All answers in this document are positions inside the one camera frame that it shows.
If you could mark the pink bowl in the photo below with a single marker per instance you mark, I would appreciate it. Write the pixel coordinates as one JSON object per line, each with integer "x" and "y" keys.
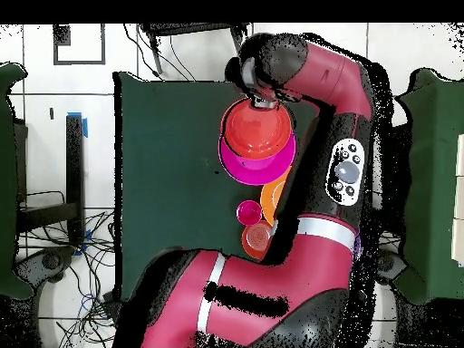
{"x": 253, "y": 170}

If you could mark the wide orange-red bowl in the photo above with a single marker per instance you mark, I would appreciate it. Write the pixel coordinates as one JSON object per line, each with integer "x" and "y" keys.
{"x": 257, "y": 130}

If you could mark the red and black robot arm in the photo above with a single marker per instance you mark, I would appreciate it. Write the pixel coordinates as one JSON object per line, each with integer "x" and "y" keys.
{"x": 290, "y": 272}

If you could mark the magenta red cup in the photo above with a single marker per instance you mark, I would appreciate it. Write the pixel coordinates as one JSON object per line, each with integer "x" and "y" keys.
{"x": 249, "y": 213}

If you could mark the large yellow-orange bowl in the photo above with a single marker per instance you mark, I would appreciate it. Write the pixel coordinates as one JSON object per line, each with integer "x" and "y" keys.
{"x": 270, "y": 199}

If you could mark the small orange-red bowl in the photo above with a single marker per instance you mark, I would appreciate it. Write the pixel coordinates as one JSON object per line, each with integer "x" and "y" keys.
{"x": 253, "y": 239}

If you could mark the dark green tablecloth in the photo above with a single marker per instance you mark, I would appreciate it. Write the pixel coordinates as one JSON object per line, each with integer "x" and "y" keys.
{"x": 163, "y": 145}

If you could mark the blue tape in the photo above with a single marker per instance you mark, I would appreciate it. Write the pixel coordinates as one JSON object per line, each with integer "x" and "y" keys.
{"x": 85, "y": 128}

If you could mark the black metal bar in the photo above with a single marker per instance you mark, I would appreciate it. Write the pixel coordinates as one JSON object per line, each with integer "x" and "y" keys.
{"x": 74, "y": 163}

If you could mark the black metal stand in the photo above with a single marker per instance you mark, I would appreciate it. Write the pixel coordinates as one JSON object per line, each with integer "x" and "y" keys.
{"x": 188, "y": 28}

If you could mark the green cloth side table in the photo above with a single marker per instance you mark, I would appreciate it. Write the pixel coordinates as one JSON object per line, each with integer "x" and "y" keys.
{"x": 431, "y": 181}
{"x": 7, "y": 181}

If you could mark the white boxes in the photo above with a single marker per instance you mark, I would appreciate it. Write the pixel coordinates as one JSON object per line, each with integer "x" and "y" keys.
{"x": 459, "y": 199}

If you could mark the black square floor frame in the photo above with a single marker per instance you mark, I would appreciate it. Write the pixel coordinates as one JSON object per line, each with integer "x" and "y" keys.
{"x": 61, "y": 34}

